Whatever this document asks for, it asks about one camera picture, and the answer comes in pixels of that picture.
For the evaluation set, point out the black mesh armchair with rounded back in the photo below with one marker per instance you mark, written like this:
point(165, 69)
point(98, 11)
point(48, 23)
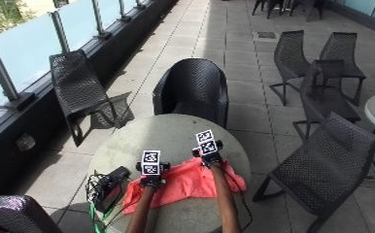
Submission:
point(193, 87)

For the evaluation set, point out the coral pink cloth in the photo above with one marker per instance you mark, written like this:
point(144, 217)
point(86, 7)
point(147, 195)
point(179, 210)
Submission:
point(188, 183)

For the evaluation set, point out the black woven chair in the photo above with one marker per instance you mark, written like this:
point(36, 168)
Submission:
point(11, 213)

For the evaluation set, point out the black mesh chair by railing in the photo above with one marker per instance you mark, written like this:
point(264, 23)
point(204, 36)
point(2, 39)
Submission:
point(78, 84)

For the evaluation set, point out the white marker cube on left glove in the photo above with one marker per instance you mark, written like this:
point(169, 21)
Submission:
point(151, 162)

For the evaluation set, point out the white marker cube on right glove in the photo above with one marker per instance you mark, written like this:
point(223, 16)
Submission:
point(207, 142)

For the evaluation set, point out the group of dark chairs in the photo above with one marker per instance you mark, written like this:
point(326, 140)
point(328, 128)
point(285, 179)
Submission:
point(289, 5)

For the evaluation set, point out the grey wall outlet cover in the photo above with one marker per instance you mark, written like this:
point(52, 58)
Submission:
point(24, 141)

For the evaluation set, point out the person's left hand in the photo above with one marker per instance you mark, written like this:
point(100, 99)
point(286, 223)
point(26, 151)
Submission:
point(152, 181)

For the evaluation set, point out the black electronic box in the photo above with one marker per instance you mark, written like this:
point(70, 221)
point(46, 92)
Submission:
point(109, 189)

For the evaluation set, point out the person's right hand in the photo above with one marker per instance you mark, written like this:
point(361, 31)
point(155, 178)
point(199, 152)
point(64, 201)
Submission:
point(211, 159)

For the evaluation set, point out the frosted glass railing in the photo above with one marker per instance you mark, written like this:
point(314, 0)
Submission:
point(28, 48)

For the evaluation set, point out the white marker cube on glove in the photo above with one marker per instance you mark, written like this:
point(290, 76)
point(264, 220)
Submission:
point(207, 142)
point(151, 162)

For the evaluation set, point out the dark floor drain cover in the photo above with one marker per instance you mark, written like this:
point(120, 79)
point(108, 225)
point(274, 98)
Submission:
point(266, 35)

